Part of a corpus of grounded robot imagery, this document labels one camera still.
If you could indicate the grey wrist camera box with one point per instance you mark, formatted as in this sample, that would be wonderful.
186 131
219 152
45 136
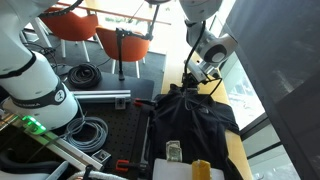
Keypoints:
196 70

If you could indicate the long wooden table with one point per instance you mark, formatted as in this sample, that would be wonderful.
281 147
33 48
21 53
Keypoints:
110 8

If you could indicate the black articulated camera stand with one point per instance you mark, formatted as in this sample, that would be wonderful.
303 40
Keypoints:
120 56

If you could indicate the thin metal clamp bar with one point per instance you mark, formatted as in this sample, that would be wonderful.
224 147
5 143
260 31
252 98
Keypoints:
145 140

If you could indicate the black perforated breadboard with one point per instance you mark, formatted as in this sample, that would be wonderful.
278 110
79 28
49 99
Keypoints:
123 133

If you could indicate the black corrugated conduit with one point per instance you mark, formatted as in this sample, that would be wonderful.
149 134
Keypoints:
63 10

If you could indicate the white flat board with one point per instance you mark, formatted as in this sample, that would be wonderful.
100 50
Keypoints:
173 170

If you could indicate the one dollar bill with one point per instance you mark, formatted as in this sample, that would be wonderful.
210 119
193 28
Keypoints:
174 151

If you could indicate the small silver bracket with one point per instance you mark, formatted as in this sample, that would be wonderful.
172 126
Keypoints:
101 156
120 103

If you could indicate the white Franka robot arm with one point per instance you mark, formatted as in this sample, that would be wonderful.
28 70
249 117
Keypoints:
33 83

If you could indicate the black zip jersey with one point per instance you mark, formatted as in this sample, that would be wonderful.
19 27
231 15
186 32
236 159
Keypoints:
200 133

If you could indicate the aluminium extrusion rail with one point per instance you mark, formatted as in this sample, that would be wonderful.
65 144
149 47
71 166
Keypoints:
100 96
73 151

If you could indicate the black window frame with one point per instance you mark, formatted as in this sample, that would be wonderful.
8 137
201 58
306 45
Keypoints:
253 128

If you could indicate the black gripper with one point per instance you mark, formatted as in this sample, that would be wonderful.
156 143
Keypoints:
191 80

